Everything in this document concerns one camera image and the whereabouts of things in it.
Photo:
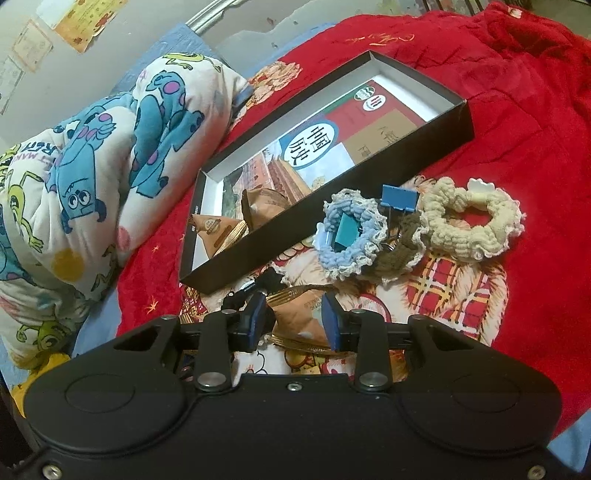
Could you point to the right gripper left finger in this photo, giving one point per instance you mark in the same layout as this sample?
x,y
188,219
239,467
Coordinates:
x,y
224,332

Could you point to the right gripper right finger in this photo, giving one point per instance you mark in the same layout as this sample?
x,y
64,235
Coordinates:
x,y
364,333

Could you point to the brown triangular snack packet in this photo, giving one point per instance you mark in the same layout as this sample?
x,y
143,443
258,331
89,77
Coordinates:
x,y
262,204
298,313
218,233

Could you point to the black lace scrunchie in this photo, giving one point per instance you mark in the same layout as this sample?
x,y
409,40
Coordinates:
x,y
268,282

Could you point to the blue crochet scrunchie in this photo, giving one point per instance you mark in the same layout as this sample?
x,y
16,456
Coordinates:
x,y
363,253

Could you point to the brown crochet scrunchie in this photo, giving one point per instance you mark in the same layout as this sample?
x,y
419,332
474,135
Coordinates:
x,y
407,251

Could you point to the cream crochet scrunchie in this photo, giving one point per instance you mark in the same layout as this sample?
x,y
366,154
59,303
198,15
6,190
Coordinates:
x,y
471,223

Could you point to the teal small clip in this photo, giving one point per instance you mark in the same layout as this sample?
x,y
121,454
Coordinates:
x,y
348,231

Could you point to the blue binder clip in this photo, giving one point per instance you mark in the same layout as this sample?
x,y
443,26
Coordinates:
x,y
398,198

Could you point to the colourful history book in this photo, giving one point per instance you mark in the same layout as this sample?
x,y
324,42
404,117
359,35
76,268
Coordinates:
x,y
344,133

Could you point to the monster cartoon white comforter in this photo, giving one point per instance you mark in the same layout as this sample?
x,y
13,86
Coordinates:
x,y
92,184

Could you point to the black shallow box tray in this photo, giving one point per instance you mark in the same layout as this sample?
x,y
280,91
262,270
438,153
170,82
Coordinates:
x,y
450,128

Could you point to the blue bed sheet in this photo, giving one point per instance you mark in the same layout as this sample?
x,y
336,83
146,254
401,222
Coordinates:
x,y
152,60

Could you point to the red plush bed blanket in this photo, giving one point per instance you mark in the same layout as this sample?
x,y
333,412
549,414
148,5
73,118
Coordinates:
x,y
527,82

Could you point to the beige certificate paper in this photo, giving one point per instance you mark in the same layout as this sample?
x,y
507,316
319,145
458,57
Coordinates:
x,y
10,76

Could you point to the orange certificate poster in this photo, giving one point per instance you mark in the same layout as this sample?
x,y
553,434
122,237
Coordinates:
x,y
86,20

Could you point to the white certificate paper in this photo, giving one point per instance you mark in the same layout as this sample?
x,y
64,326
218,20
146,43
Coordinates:
x,y
31,46

